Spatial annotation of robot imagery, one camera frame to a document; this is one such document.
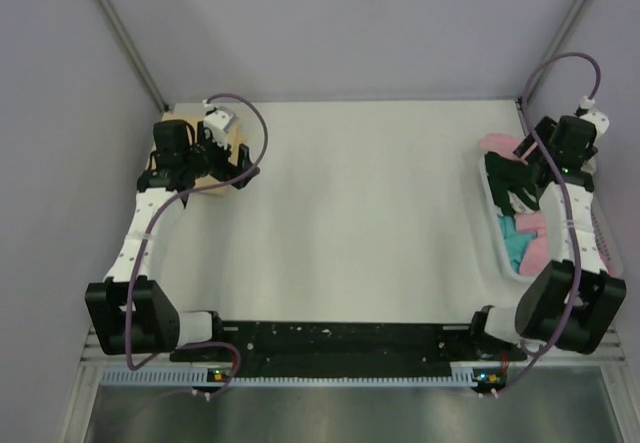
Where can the teal t shirt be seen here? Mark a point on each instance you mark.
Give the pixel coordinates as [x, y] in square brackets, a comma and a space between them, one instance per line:
[516, 242]

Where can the grey slotted cable duct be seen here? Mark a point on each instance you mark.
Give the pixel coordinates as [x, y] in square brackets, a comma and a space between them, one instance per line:
[458, 377]

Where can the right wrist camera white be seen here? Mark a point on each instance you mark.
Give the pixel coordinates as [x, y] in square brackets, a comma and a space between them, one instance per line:
[594, 116]

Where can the pink t shirt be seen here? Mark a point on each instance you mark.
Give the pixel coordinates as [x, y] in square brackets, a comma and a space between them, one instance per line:
[538, 251]

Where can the dark green t shirt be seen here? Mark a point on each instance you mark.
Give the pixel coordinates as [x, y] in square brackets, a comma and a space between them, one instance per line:
[510, 177]

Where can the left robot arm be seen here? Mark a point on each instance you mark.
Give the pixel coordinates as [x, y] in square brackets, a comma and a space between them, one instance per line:
[129, 310]

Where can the right corner aluminium post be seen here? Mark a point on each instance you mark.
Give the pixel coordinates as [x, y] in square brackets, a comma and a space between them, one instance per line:
[567, 27]

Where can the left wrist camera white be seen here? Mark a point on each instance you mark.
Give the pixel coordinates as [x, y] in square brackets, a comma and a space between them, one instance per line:
[220, 121]

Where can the left corner aluminium post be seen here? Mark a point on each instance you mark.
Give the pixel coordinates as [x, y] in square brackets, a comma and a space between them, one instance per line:
[134, 59]

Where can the white plastic basket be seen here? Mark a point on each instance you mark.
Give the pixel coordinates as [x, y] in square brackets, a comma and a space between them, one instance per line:
[604, 237]

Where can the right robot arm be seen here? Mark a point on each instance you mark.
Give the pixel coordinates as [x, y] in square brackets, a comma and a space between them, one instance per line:
[540, 197]

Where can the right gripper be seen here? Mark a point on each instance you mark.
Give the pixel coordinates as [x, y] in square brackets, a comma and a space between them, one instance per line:
[523, 147]

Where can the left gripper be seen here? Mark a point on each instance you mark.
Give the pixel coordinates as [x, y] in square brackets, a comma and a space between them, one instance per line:
[226, 171]

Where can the corner aluminium post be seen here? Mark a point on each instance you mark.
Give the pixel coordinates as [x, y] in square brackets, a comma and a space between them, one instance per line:
[134, 59]
[567, 27]

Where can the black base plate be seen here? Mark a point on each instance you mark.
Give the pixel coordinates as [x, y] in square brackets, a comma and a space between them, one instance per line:
[322, 349]

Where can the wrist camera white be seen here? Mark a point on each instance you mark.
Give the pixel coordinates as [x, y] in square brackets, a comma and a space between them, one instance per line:
[594, 116]
[220, 121]

